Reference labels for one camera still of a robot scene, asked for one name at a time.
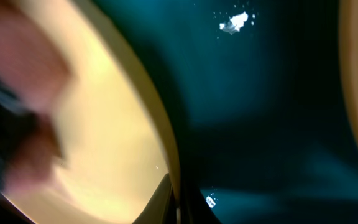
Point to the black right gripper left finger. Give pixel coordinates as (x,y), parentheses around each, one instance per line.
(161,208)

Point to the teal plastic tray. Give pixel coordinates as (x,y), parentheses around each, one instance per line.
(253,91)

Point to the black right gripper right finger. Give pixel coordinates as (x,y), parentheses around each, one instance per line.
(194,208)

